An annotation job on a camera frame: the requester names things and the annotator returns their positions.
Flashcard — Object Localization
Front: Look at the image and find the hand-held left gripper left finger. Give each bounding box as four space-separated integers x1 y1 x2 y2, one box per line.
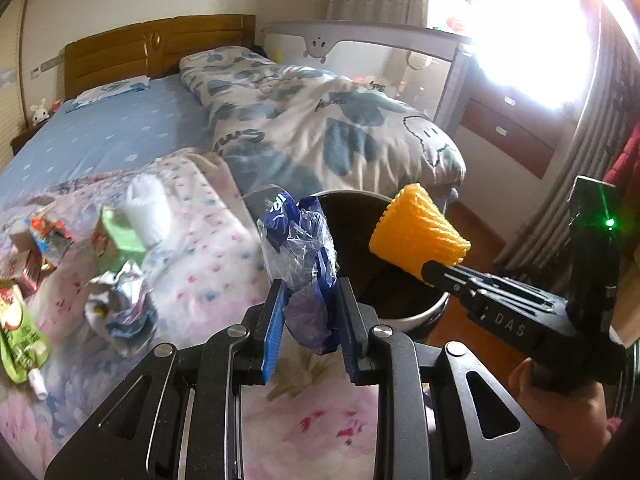
44 279 288 480

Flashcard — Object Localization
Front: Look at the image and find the wooden headboard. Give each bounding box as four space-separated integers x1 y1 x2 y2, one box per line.
64 14 257 101

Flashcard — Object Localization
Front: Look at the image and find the red snack wrapper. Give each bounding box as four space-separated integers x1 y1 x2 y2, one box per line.
25 210 76 273

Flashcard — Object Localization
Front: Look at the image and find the brown drawer dresser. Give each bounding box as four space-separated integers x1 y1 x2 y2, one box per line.
447 52 566 181

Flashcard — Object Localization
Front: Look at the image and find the cream sliding door wardrobe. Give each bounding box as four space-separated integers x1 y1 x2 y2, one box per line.
0 0 36 146

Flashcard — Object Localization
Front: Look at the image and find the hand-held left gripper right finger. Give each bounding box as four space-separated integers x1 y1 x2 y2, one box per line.
340 277 572 480

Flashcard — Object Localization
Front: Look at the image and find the red and white carton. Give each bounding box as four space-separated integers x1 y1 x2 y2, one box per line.
0 250 51 297

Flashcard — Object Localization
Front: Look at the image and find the white wall switch panel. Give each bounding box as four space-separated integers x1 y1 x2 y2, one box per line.
30 57 66 79

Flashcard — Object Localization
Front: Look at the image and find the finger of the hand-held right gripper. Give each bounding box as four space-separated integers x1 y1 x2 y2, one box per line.
421 263 538 312
434 261 567 309

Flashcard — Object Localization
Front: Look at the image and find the grey mesh bed guard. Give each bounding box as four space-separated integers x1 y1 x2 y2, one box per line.
260 21 476 126

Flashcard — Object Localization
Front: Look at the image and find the blue bed sheet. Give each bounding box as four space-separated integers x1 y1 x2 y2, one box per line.
0 72 241 196

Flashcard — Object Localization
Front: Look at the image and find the round trash bin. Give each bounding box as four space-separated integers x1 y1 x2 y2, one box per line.
307 189 448 346

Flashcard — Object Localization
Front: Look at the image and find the white plush rabbit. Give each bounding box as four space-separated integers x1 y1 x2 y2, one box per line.
27 97 53 127

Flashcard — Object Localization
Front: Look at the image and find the silver foil wrapper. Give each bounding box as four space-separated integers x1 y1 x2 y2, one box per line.
82 260 158 356

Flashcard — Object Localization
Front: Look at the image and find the white paper box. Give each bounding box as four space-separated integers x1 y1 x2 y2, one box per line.
10 220 36 252

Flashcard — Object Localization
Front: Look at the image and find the yellow foam fruit net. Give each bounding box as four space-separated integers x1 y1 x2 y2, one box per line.
369 183 472 288

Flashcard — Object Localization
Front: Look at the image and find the red cloth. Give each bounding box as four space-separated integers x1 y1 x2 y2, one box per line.
600 125 640 196

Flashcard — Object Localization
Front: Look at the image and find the person's right hand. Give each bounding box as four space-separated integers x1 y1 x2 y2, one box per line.
510 357 619 443

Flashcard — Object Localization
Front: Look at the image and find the green spout pouch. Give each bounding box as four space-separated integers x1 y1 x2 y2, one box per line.
0 282 51 401

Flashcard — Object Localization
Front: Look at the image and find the blue and white pillow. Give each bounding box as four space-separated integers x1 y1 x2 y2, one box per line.
67 75 151 111

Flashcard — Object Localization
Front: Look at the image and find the green drink carton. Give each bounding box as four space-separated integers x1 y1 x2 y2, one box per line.
92 205 148 273

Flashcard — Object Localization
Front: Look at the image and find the dark wooden nightstand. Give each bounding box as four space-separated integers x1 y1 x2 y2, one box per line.
10 122 41 157

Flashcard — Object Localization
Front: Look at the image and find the pink floral blanket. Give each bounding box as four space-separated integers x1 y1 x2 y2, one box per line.
0 147 431 480

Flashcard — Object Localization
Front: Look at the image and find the blue clear plastic wrapper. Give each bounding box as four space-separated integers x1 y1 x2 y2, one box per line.
256 195 341 356

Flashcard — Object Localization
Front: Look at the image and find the white comforter with blue print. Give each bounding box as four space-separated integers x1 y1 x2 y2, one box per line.
179 46 468 201

